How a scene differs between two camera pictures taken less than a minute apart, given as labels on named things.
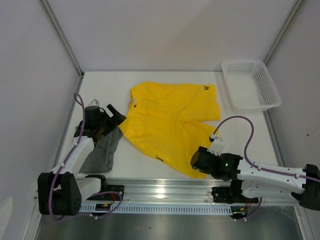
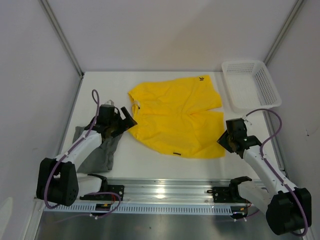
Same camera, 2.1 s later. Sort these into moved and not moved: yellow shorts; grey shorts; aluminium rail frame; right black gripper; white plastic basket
Moved: right black gripper; yellow shorts
Not moved: grey shorts; white plastic basket; aluminium rail frame
